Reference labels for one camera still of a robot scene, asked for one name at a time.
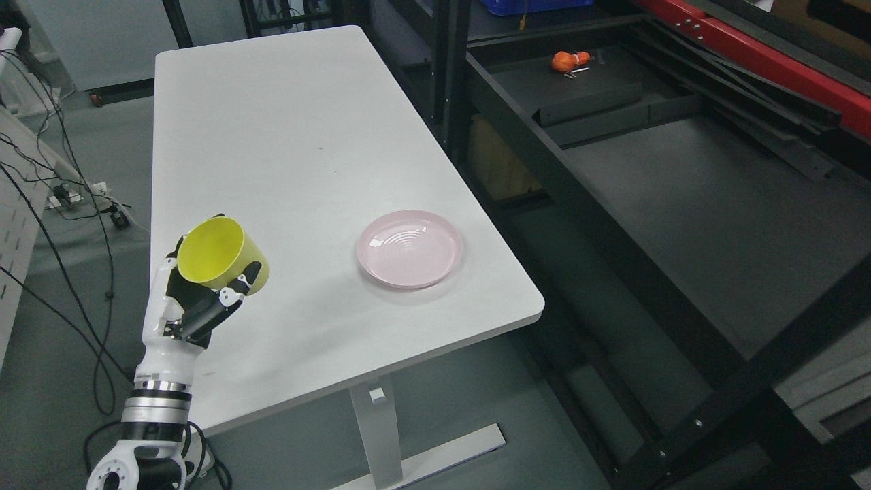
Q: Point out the white side desk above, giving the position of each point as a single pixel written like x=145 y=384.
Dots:
x=23 y=197

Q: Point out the orange toy on shelf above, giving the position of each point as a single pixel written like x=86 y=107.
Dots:
x=566 y=62

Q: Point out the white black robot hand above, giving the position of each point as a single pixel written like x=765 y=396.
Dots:
x=180 y=318

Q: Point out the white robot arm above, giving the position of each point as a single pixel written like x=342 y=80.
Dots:
x=156 y=449

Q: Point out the blue plastic crate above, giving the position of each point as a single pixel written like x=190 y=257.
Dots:
x=519 y=7

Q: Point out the white power strip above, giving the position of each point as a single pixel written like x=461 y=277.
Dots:
x=66 y=196

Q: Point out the black metal shelf rack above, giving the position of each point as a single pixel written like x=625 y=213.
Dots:
x=693 y=204

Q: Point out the white table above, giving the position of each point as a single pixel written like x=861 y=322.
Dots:
x=305 y=139

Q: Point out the yellow plastic cup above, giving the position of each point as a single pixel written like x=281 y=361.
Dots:
x=217 y=251

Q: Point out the pink plastic plate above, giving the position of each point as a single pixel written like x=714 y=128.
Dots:
x=409 y=249

